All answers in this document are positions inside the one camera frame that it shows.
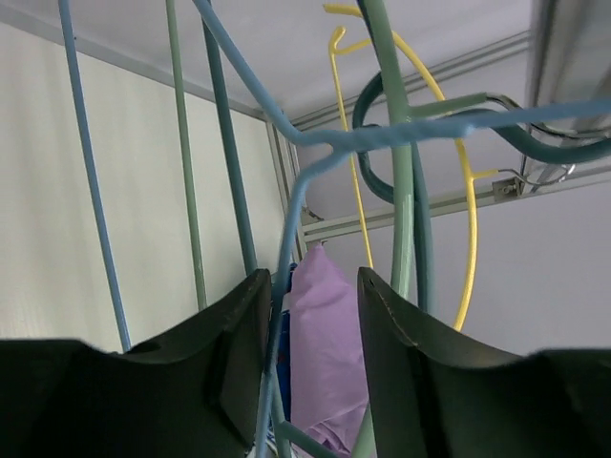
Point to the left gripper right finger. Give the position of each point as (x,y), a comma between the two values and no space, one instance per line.
(434,392)

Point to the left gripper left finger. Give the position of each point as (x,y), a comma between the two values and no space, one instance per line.
(191,391)

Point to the purple trousers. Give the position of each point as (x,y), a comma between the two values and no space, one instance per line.
(329,391)

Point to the light blue hanger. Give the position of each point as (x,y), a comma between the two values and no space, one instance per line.
(206,387)

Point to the light green hanger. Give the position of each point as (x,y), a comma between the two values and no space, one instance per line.
(412,223)

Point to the right yellow hanger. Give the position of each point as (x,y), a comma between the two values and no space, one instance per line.
(468,174)

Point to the aluminium hanging rail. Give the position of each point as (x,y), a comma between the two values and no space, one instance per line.
(486,195)

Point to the right aluminium frame post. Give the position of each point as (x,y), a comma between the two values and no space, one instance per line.
(285,165)

